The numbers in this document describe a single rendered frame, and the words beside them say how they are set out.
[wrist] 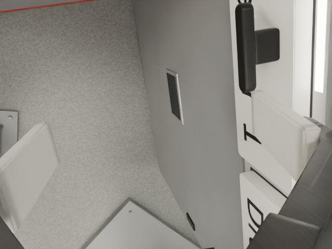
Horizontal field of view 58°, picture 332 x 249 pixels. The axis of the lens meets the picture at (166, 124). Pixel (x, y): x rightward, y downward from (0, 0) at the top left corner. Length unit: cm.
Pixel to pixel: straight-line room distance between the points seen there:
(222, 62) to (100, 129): 83
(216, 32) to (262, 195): 23
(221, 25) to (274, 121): 28
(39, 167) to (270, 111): 13
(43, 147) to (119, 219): 118
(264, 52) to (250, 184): 18
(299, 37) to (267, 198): 18
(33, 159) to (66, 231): 124
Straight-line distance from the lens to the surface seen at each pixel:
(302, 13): 27
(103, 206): 135
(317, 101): 29
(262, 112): 18
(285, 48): 28
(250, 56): 27
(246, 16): 26
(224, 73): 44
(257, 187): 38
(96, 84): 116
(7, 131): 121
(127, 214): 135
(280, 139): 16
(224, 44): 42
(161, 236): 146
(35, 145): 18
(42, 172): 18
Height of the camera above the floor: 114
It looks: 67 degrees down
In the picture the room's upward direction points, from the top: 139 degrees clockwise
